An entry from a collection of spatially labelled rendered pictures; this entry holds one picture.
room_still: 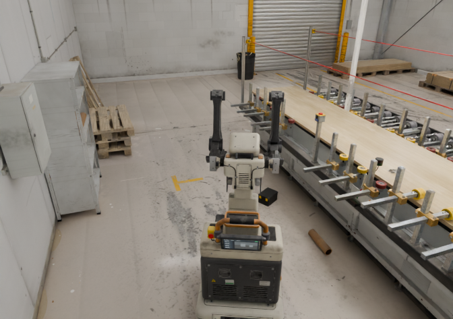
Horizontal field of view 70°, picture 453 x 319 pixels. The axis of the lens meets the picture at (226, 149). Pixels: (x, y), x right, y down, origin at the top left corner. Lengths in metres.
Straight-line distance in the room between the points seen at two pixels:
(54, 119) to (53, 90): 0.29
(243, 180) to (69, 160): 2.04
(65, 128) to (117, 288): 1.59
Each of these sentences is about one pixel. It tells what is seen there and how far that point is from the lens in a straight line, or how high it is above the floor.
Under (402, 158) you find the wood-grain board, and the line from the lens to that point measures 3.37.
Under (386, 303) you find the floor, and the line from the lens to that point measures 3.18.
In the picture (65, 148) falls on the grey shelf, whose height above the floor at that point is 0.86.
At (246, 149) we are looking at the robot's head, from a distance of 2.21.
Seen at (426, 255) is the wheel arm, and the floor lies 0.96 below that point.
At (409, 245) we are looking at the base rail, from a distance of 2.65.
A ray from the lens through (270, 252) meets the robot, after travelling 2.19.
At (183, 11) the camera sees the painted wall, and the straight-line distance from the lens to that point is 9.88.
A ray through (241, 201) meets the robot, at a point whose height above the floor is 0.88.
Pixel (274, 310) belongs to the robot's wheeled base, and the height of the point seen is 0.28.
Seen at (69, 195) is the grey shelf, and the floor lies 0.31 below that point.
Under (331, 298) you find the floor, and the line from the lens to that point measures 3.06.
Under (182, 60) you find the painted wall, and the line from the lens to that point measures 10.01.
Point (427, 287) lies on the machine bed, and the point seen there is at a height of 0.24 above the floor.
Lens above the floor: 2.26
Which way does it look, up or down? 26 degrees down
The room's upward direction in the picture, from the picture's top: straight up
